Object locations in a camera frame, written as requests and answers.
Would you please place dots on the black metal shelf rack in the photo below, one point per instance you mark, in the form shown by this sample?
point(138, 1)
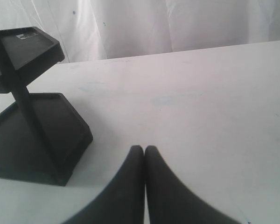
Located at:
point(42, 136)

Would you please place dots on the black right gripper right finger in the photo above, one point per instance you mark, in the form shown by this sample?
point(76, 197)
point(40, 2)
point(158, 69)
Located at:
point(170, 201)

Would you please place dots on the grey label sticker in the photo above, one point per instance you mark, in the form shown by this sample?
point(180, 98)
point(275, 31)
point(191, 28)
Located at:
point(26, 35)

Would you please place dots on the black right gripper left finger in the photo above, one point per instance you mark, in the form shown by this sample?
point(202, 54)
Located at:
point(123, 200)

